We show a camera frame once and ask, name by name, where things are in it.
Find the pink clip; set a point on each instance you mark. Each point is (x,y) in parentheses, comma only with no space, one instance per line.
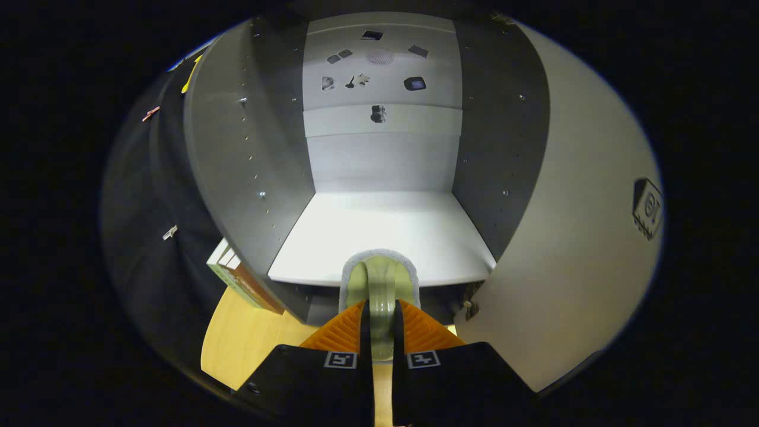
(151,113)

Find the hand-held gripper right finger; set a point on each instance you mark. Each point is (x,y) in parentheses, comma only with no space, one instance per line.
(400,391)

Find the black backdrop cloth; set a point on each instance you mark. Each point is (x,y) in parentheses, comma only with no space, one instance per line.
(136,207)

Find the grey-green book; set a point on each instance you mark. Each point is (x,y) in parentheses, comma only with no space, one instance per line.
(232,261)

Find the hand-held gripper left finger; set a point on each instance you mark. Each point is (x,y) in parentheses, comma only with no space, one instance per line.
(365,385)

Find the grey cabinet body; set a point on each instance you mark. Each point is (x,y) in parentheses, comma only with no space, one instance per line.
(379,231)

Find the green book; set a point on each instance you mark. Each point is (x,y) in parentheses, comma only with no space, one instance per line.
(220,271)

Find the white clip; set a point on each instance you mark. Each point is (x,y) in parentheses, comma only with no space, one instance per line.
(170,232)

